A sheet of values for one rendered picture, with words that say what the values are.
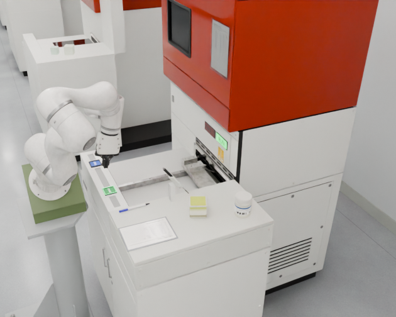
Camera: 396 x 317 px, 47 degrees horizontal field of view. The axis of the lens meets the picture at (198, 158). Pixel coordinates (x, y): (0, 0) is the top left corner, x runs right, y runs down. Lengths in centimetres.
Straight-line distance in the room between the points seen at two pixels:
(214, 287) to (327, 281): 125
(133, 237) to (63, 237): 58
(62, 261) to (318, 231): 145
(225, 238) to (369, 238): 186
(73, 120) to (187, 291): 89
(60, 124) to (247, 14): 86
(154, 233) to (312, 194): 105
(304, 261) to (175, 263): 125
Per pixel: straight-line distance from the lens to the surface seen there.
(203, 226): 191
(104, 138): 197
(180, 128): 274
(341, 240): 348
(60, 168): 178
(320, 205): 269
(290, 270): 289
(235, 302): 219
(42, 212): 222
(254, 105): 206
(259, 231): 196
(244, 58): 194
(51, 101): 150
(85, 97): 153
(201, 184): 230
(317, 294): 305
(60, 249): 240
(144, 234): 187
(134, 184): 238
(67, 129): 148
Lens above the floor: 218
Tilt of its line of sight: 31 degrees down
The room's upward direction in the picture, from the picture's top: 1 degrees clockwise
